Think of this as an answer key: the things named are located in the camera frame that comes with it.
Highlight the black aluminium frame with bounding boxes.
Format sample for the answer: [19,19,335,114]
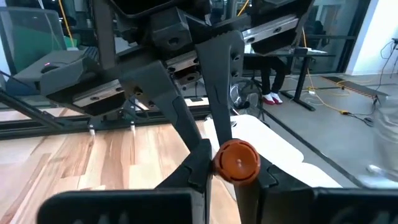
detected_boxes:
[0,90,215,140]

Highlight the yellow hanging cable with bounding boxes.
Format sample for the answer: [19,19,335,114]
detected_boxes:
[236,0,351,115]
[57,0,76,48]

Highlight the grey computer monitor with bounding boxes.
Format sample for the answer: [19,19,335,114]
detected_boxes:
[0,6,60,77]

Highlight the orange-brown dry-erase marker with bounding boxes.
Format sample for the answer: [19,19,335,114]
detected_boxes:
[213,138,262,187]

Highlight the striped floor cable cover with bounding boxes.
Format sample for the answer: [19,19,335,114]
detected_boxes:
[322,75,391,98]

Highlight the red white shoe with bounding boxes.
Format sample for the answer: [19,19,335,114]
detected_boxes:
[269,91,284,105]
[262,92,277,106]

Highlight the black floor fan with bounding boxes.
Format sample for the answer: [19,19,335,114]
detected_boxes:
[229,78,266,121]

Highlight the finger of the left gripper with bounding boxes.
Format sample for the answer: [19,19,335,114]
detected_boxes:
[119,60,203,153]
[195,30,245,146]

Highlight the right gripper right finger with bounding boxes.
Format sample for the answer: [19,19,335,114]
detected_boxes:
[234,155,315,224]

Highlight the black floor cable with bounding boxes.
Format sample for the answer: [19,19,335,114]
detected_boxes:
[345,93,385,128]

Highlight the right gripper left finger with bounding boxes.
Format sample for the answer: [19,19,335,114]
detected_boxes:
[157,139,214,191]

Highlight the person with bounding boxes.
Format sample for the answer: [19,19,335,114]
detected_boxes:
[259,20,327,106]

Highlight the black office desk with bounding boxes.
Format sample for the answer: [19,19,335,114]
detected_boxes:
[244,46,337,112]

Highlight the backlit keyboard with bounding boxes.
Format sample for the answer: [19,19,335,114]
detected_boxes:
[83,45,100,62]

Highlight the black computer mouse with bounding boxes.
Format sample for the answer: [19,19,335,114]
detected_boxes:
[40,61,60,75]

